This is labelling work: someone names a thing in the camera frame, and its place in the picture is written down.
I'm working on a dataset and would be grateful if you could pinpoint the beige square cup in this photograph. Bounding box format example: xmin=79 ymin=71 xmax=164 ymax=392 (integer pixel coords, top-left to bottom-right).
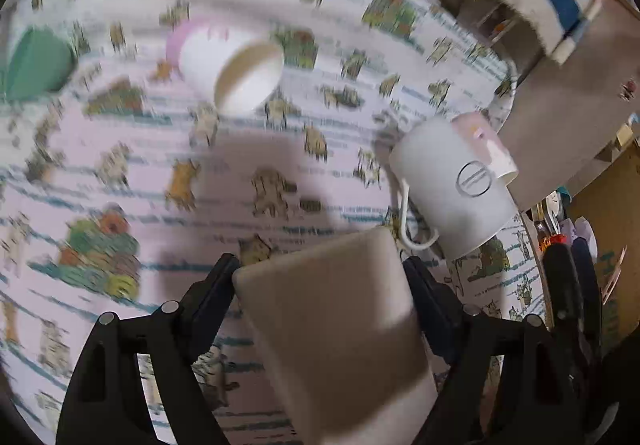
xmin=233 ymin=227 xmax=437 ymax=444

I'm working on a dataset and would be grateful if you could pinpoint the green cup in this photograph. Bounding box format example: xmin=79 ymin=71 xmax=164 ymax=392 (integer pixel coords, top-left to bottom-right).
xmin=2 ymin=28 xmax=76 ymax=101

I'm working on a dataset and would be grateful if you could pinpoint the pink white cup left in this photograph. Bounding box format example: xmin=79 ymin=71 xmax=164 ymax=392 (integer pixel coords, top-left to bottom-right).
xmin=166 ymin=15 xmax=284 ymax=116

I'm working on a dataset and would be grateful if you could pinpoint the wooden shelf unit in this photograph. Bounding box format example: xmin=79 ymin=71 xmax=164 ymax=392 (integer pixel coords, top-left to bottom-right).
xmin=500 ymin=0 xmax=639 ymax=350

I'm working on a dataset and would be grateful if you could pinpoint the pink character sticker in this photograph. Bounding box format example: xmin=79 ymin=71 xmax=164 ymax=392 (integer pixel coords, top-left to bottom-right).
xmin=618 ymin=79 xmax=638 ymax=101

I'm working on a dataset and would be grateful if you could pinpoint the cat print bedsheet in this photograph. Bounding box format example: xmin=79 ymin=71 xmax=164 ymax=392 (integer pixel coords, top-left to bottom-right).
xmin=1 ymin=0 xmax=514 ymax=444

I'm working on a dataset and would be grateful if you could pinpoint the white mug with handle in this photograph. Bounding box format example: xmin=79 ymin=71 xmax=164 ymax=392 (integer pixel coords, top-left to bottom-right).
xmin=388 ymin=116 xmax=516 ymax=261

